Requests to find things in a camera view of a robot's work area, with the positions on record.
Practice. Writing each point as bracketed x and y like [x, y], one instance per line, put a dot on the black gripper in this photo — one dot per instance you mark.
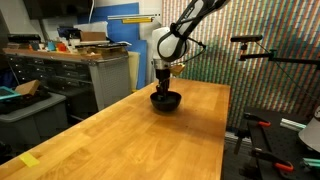
[163, 78]

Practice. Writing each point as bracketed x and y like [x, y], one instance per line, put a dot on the teal tray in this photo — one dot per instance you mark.
[7, 93]

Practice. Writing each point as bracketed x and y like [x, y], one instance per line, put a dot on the black perforated breadboard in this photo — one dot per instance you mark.
[283, 143]

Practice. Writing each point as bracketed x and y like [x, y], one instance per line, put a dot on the tan wrist camera box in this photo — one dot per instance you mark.
[177, 69]

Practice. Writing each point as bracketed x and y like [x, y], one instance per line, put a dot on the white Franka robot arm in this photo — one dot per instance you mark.
[168, 45]

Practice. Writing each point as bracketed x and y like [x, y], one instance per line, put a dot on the yellow spirit level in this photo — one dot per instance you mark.
[136, 20]

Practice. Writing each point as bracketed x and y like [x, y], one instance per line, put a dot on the silver aluminium rail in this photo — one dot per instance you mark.
[292, 124]

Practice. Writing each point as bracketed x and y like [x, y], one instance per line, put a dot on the blue foam board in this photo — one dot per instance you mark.
[125, 33]

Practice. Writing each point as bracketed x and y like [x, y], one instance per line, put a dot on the black bowl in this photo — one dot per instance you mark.
[173, 104]

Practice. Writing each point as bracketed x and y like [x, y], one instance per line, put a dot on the white wall rail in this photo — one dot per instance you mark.
[133, 16]

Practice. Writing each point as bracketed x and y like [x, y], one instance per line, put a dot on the brown cardboard box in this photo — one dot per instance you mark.
[92, 36]

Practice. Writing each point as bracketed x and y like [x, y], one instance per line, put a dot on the beige foam panel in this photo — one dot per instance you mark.
[133, 70]

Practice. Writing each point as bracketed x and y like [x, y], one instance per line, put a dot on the white conical robot base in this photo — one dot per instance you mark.
[312, 133]

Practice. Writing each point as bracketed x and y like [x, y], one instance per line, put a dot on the grey storage bin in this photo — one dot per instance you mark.
[33, 116]

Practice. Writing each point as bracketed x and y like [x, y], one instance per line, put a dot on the grey drawer cabinet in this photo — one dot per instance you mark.
[106, 78]

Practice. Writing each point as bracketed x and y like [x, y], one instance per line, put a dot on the black flat device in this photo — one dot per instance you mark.
[24, 38]

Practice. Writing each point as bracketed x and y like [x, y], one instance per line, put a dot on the black bar camera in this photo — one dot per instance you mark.
[246, 38]

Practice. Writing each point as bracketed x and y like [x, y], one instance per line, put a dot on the small tan cardboard box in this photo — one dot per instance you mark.
[28, 88]

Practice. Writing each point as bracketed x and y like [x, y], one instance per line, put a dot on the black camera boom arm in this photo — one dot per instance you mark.
[283, 59]

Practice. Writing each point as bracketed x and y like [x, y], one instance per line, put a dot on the teal cup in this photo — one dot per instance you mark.
[51, 45]

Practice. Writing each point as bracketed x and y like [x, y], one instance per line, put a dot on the orange plastic object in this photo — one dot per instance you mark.
[61, 47]

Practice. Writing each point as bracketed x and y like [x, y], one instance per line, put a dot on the black wall monitor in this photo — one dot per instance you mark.
[56, 8]

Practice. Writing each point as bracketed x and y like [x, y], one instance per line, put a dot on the teal metal bar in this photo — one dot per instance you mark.
[312, 162]

